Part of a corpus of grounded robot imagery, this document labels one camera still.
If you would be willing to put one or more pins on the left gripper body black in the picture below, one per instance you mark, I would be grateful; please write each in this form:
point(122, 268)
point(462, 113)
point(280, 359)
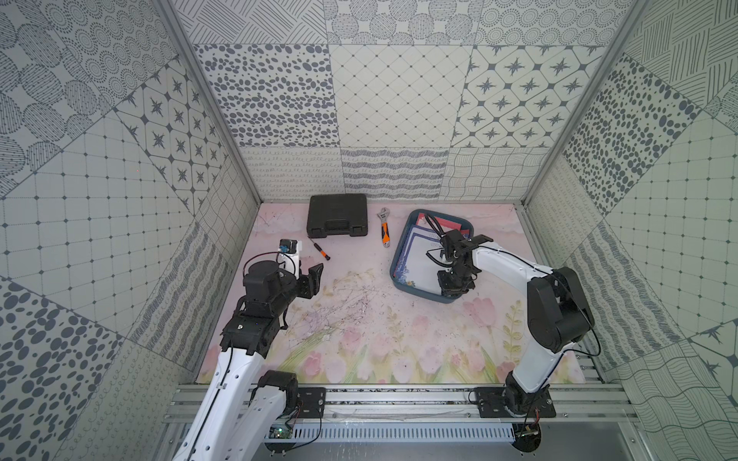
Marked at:
point(310, 280)

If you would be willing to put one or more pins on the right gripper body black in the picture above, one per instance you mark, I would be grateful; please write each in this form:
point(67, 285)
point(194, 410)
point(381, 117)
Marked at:
point(458, 280)

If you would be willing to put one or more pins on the teal plastic storage box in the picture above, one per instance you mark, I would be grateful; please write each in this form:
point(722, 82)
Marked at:
point(411, 221)

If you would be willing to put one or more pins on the blue floral stationery paper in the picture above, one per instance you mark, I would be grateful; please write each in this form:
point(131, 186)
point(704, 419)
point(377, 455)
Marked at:
point(420, 260)

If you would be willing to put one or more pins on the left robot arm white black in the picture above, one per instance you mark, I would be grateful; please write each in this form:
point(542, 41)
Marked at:
point(242, 402)

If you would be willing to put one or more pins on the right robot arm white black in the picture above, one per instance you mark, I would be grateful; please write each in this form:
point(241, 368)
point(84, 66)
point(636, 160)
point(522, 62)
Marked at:
point(558, 314)

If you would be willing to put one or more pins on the red bordered stationery paper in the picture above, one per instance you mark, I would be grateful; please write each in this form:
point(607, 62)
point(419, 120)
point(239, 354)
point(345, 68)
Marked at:
point(445, 224)

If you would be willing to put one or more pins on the small orange black screwdriver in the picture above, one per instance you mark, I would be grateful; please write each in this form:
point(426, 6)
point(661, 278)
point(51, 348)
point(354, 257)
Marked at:
point(320, 250)

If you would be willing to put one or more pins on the black plastic tool case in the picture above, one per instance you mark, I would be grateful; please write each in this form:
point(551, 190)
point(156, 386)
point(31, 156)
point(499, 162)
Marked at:
point(337, 214)

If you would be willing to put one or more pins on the left green circuit board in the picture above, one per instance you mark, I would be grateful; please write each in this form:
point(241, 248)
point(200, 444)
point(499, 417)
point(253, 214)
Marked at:
point(279, 434)

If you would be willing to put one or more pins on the right round circuit board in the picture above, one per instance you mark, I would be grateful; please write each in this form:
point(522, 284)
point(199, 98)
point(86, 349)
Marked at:
point(527, 438)

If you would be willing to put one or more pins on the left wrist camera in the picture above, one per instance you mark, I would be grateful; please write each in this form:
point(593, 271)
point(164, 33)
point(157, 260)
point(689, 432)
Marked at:
point(290, 246)

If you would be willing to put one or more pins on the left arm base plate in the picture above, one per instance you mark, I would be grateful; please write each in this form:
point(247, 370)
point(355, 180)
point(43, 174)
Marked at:
point(310, 403)

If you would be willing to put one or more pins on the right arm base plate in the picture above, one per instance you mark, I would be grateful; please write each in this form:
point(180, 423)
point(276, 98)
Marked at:
point(504, 402)

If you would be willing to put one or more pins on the white slotted cable duct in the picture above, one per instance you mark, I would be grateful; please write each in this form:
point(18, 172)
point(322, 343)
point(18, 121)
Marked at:
point(401, 433)

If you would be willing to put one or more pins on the aluminium mounting rail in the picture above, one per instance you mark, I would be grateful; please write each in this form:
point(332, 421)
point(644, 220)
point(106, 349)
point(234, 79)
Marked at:
point(589, 403)

